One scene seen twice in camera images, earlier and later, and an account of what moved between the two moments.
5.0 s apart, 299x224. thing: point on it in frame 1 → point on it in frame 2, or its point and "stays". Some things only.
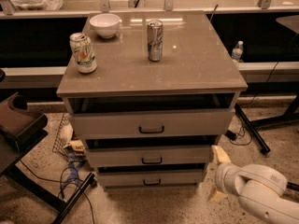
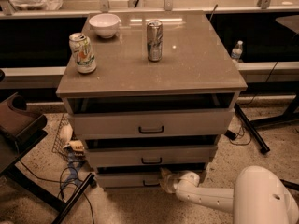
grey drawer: [126, 178] stays
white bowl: [105, 25] stays
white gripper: [221, 177] → [172, 181]
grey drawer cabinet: [149, 93] stays
